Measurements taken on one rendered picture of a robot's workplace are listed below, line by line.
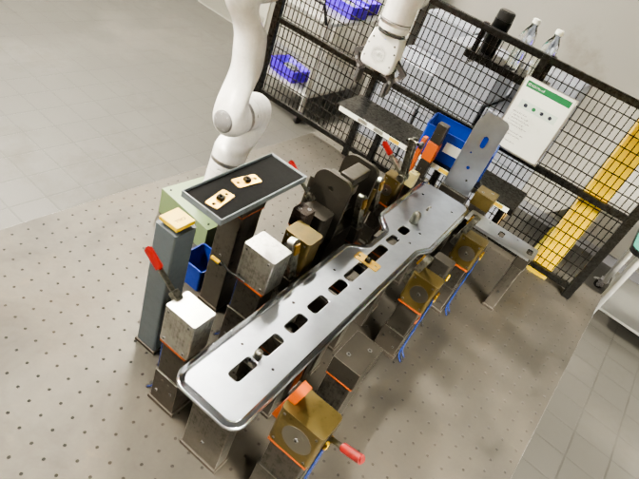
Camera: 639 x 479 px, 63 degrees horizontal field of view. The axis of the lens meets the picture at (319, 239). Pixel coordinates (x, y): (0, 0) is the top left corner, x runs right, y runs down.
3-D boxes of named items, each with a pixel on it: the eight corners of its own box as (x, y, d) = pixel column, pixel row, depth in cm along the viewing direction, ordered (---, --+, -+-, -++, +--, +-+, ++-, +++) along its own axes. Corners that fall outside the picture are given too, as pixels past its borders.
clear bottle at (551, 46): (537, 82, 214) (567, 34, 202) (523, 74, 216) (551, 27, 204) (541, 80, 219) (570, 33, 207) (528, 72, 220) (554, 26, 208)
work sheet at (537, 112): (534, 167, 221) (579, 101, 202) (488, 140, 227) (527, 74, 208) (535, 165, 222) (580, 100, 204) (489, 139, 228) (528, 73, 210)
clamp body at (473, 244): (444, 319, 198) (491, 253, 177) (418, 301, 202) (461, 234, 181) (451, 311, 203) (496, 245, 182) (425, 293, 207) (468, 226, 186)
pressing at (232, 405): (242, 447, 104) (244, 443, 103) (164, 375, 111) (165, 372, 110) (471, 211, 207) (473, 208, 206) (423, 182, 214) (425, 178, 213)
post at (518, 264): (492, 311, 211) (531, 259, 193) (480, 303, 212) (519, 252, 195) (495, 305, 215) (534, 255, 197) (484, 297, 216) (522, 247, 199)
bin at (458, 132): (478, 182, 219) (493, 157, 211) (414, 148, 225) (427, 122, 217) (485, 169, 232) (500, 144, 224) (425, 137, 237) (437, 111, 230)
